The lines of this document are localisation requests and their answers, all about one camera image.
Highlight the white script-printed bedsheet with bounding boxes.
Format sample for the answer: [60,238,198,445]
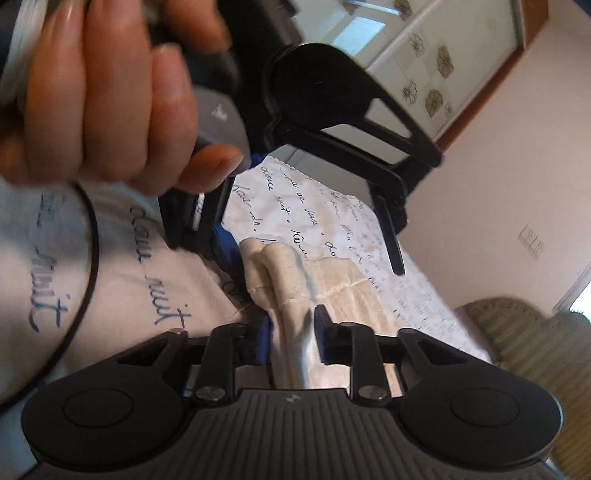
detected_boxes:
[0,154,493,416]

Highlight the person's left hand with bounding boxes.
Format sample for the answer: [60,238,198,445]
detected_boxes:
[0,0,246,198]

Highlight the cream cloth towel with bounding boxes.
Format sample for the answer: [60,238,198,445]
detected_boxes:
[239,237,403,394]

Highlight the black cable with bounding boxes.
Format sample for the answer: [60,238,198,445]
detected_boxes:
[0,181,101,408]

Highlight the wall light switch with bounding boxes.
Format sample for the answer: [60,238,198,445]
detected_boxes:
[518,224,547,260]

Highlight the green striped headboard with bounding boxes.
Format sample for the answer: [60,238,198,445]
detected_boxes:
[454,298,591,480]

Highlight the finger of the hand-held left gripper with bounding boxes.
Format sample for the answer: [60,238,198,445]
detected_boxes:
[158,178,245,266]
[272,83,445,277]

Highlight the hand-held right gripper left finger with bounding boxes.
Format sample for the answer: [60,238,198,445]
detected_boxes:
[121,320,273,405]

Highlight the bright window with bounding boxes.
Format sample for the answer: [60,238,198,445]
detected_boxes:
[553,262,591,325]

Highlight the frosted glass wardrobe door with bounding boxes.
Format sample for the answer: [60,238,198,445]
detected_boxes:
[295,0,546,154]

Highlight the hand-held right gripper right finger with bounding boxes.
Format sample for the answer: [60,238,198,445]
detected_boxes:
[313,306,467,402]

